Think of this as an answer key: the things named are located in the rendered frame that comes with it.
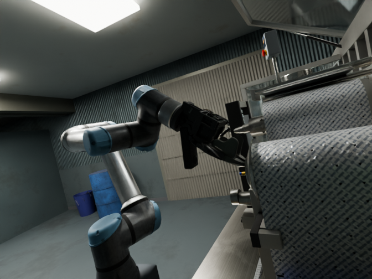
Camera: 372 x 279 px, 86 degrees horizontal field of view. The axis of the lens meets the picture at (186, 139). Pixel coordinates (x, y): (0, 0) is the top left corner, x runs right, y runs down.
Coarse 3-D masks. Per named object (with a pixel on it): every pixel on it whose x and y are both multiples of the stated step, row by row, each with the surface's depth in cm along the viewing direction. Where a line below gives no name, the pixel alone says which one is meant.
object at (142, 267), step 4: (136, 264) 80; (140, 264) 79; (144, 264) 78; (140, 268) 76; (144, 268) 76; (148, 268) 75; (152, 268) 75; (156, 268) 76; (140, 272) 74; (144, 272) 73; (148, 272) 73; (152, 272) 73; (156, 272) 76; (140, 276) 72; (144, 276) 71; (148, 276) 71; (152, 276) 73; (156, 276) 75
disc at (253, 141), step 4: (252, 140) 43; (256, 140) 46; (252, 144) 42; (252, 148) 41; (252, 152) 41; (252, 160) 40; (252, 164) 39; (252, 168) 39; (252, 172) 38; (252, 176) 38; (252, 180) 38; (252, 184) 38; (256, 188) 39; (256, 192) 39; (256, 196) 39; (260, 204) 41
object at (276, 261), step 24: (264, 216) 39; (288, 216) 37; (312, 216) 35; (336, 216) 33; (360, 216) 32; (288, 240) 38; (312, 240) 36; (336, 240) 34; (360, 240) 32; (288, 264) 38; (312, 264) 36; (336, 264) 34; (360, 264) 32
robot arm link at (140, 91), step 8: (144, 88) 56; (152, 88) 57; (136, 96) 56; (144, 96) 55; (152, 96) 54; (160, 96) 54; (168, 96) 56; (136, 104) 57; (144, 104) 55; (152, 104) 54; (160, 104) 53; (144, 112) 56; (152, 112) 54; (144, 120) 57; (152, 120) 57
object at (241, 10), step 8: (232, 0) 93; (240, 8) 101; (248, 16) 111; (248, 24) 122; (256, 24) 118; (264, 24) 116; (304, 32) 109; (312, 32) 106; (320, 32) 104; (328, 32) 102; (320, 40) 107
